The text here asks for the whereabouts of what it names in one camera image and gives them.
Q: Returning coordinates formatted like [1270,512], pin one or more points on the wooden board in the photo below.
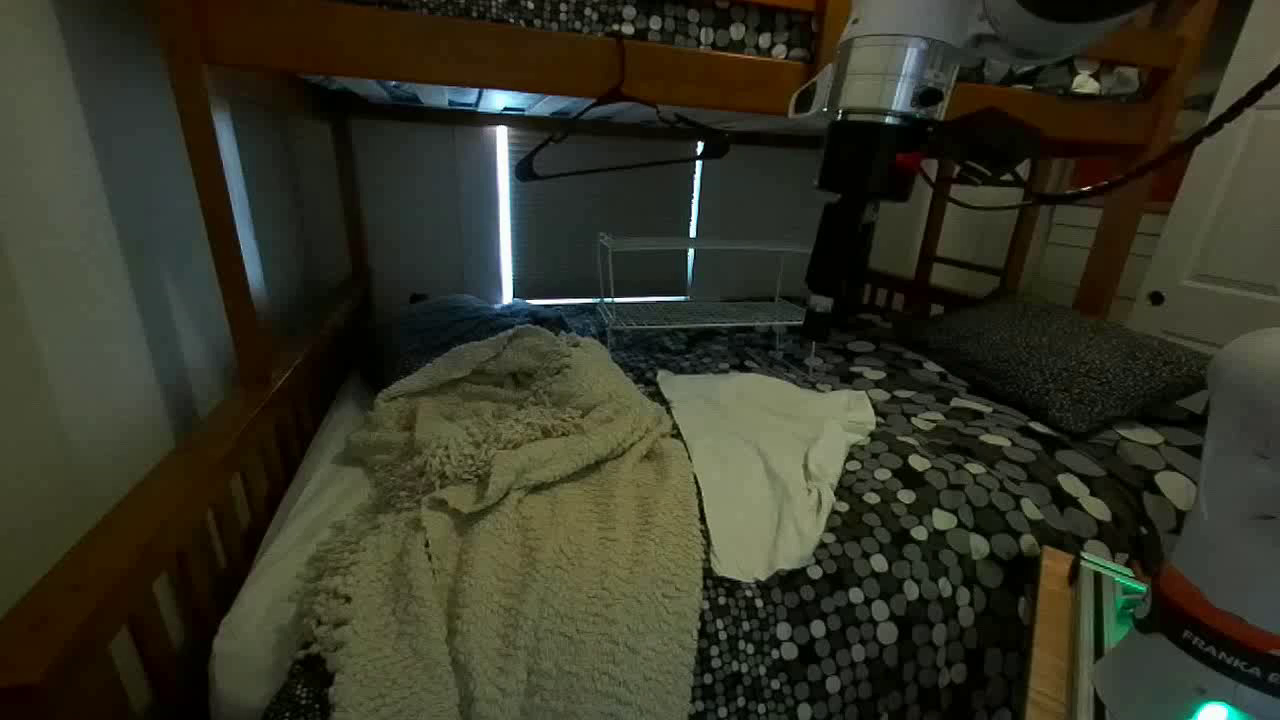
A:
[1054,632]

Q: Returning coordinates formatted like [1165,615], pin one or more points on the dark blue pillow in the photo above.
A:
[446,325]

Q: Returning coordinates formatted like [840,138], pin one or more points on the white bed sheet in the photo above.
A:
[287,532]

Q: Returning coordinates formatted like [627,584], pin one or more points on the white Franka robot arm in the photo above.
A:
[1234,483]

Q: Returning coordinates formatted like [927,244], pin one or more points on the spotted bunk bedding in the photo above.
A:
[627,19]

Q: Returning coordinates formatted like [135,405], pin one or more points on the black grey spotted duvet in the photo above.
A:
[935,545]

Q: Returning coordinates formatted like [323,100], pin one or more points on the wooden bunk bed frame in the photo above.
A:
[135,507]

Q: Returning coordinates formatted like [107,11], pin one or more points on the grey spotted pillow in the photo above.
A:
[1054,355]

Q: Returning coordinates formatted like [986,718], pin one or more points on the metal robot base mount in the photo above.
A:
[1144,654]

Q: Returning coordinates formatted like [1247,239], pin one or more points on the black clothes hanger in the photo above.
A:
[621,142]

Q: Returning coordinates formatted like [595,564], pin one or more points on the cream knitted blanket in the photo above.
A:
[522,532]

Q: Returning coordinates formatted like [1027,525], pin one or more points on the white door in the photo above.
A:
[1223,215]

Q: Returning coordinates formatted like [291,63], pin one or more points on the white pillowcase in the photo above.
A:
[760,465]

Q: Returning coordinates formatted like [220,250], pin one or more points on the dark window blind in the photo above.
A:
[602,220]

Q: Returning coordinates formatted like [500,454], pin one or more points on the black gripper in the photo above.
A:
[867,161]

